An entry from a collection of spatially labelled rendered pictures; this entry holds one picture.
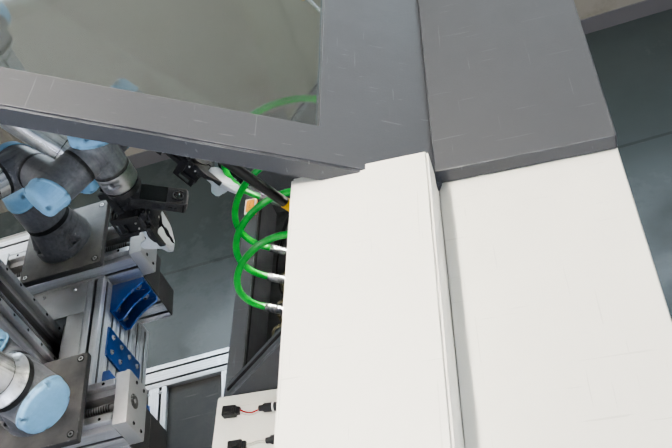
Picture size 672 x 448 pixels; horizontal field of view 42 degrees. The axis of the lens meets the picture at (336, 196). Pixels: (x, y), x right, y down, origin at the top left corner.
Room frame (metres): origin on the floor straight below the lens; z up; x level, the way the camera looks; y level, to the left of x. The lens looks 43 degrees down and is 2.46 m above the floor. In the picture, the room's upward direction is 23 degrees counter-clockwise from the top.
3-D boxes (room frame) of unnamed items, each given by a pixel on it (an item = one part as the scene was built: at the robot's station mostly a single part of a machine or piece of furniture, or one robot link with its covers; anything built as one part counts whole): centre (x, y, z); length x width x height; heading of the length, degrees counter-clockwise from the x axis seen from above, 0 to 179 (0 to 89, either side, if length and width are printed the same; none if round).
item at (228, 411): (1.09, 0.33, 0.99); 0.12 x 0.02 x 0.02; 70
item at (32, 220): (1.78, 0.68, 1.20); 0.13 x 0.12 x 0.14; 141
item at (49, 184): (1.35, 0.47, 1.51); 0.11 x 0.11 x 0.08; 34
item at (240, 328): (1.49, 0.28, 0.87); 0.62 x 0.04 x 0.16; 163
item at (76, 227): (1.77, 0.69, 1.09); 0.15 x 0.15 x 0.10
